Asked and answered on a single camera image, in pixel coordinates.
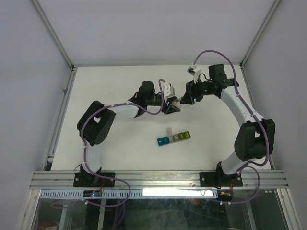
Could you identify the clear bottle yellow capsules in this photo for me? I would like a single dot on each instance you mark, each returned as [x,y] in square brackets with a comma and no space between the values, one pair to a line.
[176,104]

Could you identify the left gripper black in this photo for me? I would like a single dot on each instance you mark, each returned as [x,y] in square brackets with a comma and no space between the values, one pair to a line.
[169,109]

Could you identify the white slotted cable duct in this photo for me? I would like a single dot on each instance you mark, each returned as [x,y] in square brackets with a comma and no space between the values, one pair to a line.
[147,193]

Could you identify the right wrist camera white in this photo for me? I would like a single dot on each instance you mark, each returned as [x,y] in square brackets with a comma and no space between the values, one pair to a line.
[195,71]

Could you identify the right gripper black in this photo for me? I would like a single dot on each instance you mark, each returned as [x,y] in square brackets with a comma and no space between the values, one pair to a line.
[191,93]

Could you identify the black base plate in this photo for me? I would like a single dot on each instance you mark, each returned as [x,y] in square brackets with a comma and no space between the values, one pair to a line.
[213,179]
[84,179]

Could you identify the weekly pill organizer strip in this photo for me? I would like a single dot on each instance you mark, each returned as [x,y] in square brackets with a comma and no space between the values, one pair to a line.
[173,138]

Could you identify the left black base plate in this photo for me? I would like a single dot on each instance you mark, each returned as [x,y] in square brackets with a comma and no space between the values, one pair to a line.
[84,179]

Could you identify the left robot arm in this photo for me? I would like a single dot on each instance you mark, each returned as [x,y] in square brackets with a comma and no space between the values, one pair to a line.
[96,122]

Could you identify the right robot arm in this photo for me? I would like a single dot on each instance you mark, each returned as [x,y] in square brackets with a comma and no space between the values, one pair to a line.
[255,138]

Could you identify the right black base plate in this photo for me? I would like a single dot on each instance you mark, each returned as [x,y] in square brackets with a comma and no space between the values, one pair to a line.
[213,179]

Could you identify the left aluminium frame post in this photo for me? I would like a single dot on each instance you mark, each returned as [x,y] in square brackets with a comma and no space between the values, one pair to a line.
[52,33]

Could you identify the right aluminium frame post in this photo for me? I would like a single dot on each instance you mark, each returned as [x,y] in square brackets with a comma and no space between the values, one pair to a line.
[268,16]

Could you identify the aluminium frame post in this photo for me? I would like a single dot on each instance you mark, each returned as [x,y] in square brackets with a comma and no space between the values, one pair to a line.
[268,16]
[52,33]

